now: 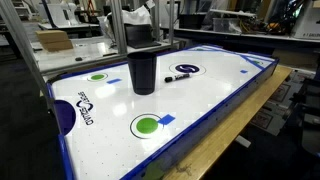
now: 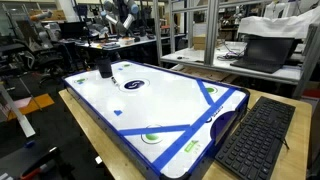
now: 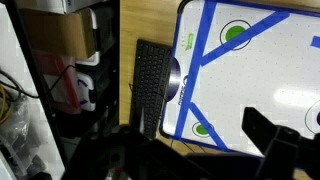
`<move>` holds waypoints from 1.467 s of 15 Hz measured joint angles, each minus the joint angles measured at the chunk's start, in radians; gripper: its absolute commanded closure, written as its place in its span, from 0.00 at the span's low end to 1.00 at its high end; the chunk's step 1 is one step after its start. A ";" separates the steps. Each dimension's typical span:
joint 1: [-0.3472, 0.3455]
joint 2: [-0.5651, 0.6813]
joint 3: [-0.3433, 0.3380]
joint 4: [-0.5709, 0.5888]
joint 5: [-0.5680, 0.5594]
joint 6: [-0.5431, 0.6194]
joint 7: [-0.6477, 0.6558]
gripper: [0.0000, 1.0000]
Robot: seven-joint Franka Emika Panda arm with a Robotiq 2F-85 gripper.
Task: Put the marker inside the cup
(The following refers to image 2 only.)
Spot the aluminium frame workbench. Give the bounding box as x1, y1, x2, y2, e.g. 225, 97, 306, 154
156, 0, 320, 99

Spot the dark blue plastic cup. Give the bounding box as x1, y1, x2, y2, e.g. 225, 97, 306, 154
96, 57, 113, 78

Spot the wooden workbench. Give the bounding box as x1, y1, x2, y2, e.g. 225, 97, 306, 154
59, 89, 312, 180

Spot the air hockey table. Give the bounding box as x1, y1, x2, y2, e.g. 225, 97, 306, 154
64, 61, 250, 180

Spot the cardboard box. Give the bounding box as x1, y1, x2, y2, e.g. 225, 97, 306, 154
193, 34, 206, 50

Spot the black office chair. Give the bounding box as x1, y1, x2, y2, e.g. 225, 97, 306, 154
15, 20, 64, 86

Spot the white cloth cover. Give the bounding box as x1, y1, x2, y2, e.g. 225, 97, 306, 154
238, 6, 320, 39

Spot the black laptop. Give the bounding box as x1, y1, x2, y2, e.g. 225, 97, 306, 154
231, 37, 294, 74

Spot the black computer keyboard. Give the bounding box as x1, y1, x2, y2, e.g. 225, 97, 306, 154
215, 96, 295, 180

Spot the grey background robot arm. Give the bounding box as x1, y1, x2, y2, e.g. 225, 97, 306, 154
101, 0, 139, 36

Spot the black and white marker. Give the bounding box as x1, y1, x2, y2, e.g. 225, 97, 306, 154
111, 77, 119, 85

